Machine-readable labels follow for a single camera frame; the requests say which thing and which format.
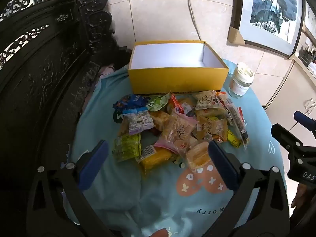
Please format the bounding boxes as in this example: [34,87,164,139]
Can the red snack packet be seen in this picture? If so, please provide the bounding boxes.
[169,96,188,115]

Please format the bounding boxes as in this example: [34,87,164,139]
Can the black organiser box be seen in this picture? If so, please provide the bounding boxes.
[297,42,314,66]

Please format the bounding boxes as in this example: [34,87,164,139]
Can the green white snack packet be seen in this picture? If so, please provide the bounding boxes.
[146,93,171,111]

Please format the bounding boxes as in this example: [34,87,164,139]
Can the blue snack packet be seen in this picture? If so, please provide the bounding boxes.
[113,94,149,109]

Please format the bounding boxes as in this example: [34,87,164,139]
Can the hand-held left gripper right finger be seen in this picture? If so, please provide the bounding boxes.
[207,139,290,237]

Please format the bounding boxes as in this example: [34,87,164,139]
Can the person's right hand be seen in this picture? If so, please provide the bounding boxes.
[291,183,310,209]

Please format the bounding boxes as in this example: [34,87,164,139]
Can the framed flower painting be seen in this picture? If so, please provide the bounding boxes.
[302,0,316,43]

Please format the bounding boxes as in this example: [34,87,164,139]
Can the yellow cardboard box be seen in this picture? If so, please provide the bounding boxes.
[128,40,230,96]

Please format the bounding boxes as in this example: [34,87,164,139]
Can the glass jar of cotton swabs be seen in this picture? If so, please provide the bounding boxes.
[228,63,255,99]

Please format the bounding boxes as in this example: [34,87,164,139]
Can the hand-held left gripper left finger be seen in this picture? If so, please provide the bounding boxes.
[26,139,116,237]

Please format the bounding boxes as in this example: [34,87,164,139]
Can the light blue printed blanket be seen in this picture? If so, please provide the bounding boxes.
[63,59,288,237]

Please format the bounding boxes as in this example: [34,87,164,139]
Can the dark carved wooden furniture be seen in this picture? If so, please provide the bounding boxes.
[0,0,132,237]

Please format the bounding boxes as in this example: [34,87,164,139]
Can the cardboard corner protector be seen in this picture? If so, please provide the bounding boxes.
[228,26,245,45]

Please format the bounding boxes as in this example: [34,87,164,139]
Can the pink cloth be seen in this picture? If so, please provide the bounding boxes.
[97,64,118,81]

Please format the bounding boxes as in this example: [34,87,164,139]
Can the framed lotus painting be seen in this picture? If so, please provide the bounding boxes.
[231,0,307,59]

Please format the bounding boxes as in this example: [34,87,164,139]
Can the pile of snack packets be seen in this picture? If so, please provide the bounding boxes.
[112,90,250,176]

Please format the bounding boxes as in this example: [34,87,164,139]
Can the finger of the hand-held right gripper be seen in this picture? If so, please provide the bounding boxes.
[271,123,305,159]
[294,111,316,134]

